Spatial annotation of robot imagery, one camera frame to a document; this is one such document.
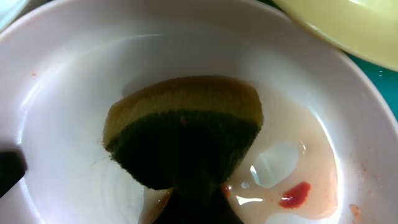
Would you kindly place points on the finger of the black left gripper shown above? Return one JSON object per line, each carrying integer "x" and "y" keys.
{"x": 13, "y": 168}

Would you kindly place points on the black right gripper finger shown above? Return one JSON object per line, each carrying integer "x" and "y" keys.
{"x": 196, "y": 208}

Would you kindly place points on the green yellow sponge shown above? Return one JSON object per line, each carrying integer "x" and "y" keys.
{"x": 184, "y": 133}

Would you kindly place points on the white plate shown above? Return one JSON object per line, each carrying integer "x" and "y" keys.
{"x": 327, "y": 151}
{"x": 10, "y": 10}

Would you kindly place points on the light green plate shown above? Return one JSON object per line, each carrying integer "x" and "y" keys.
{"x": 357, "y": 28}

